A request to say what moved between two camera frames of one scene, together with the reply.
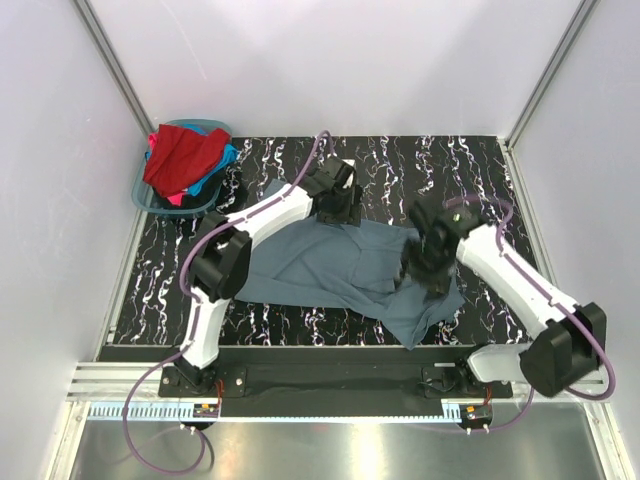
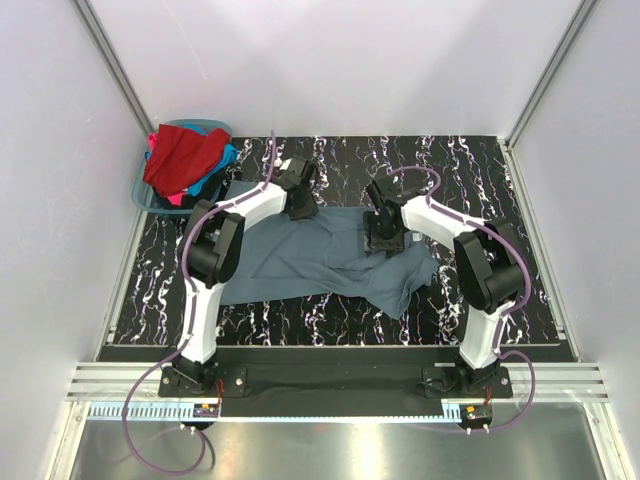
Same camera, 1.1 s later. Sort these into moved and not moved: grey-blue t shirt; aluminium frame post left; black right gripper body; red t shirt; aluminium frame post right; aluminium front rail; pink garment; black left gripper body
Moved: black right gripper body; grey-blue t shirt; black left gripper body
Not moved: aluminium frame post left; pink garment; red t shirt; aluminium front rail; aluminium frame post right
